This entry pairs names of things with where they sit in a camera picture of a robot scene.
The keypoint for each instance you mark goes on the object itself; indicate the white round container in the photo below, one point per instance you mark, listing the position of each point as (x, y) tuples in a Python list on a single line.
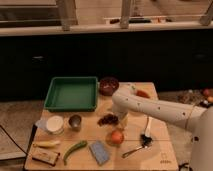
[(55, 124)]

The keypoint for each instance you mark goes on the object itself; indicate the green pepper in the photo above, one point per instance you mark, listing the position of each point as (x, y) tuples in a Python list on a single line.
[(74, 148)]

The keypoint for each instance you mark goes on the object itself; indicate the orange fruit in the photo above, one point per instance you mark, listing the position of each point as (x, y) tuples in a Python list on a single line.
[(116, 137)]

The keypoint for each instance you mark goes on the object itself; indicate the brown wooden block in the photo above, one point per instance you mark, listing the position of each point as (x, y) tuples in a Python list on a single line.
[(45, 155)]

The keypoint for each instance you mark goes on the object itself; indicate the blue sponge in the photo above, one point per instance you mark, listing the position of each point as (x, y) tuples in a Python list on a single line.
[(99, 152)]

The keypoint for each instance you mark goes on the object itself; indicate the red orange carrot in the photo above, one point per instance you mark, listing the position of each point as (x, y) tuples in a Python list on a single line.
[(143, 94)]

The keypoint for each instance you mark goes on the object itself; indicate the white handled brush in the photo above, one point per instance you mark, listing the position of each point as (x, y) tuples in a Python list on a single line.
[(146, 137)]

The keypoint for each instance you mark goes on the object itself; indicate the yellow banana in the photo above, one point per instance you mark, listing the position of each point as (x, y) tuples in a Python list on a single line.
[(46, 144)]

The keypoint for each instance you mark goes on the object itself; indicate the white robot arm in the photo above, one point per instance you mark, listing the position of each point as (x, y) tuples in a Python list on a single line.
[(197, 120)]

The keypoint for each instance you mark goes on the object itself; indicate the metal spoon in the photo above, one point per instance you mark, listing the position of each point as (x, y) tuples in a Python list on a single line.
[(126, 154)]

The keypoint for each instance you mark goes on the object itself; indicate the dark red grape bunch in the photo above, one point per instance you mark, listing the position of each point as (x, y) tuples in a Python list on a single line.
[(108, 119)]

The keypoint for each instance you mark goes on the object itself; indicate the metal cup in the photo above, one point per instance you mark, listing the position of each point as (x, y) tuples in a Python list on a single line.
[(75, 122)]

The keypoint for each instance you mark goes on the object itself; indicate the dark red bowl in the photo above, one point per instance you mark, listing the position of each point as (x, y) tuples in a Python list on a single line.
[(108, 85)]

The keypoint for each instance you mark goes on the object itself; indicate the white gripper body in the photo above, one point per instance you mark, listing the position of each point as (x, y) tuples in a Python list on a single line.
[(121, 114)]

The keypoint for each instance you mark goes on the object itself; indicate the green plastic tray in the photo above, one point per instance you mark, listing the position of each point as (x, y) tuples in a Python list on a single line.
[(72, 94)]

